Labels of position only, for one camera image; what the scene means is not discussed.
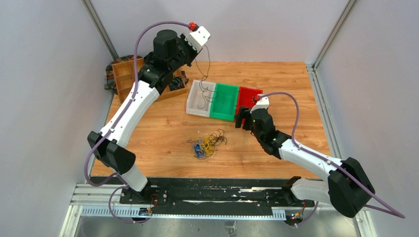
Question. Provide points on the rolled dark tie front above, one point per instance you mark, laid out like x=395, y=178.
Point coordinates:
x=176, y=84

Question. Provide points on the wooden compartment tray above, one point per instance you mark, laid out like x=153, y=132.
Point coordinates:
x=125, y=87

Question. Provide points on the white plastic bin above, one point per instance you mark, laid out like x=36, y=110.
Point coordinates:
x=200, y=98

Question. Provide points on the aluminium frame rail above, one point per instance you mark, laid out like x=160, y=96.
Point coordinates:
x=94, y=213

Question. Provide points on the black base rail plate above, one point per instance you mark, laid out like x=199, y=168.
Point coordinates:
x=212, y=197

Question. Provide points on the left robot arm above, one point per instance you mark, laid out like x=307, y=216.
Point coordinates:
x=109, y=145

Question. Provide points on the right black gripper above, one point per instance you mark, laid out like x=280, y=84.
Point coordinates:
x=243, y=113

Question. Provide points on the plaid cloth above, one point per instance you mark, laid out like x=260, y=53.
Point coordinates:
x=109, y=73

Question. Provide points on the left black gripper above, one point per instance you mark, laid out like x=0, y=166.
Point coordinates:
x=182, y=41

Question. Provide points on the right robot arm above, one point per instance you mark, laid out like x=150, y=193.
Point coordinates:
x=342, y=183

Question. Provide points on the red plastic bin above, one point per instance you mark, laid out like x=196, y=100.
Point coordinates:
x=245, y=97

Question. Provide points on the green plastic bin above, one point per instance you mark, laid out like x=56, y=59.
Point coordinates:
x=224, y=102

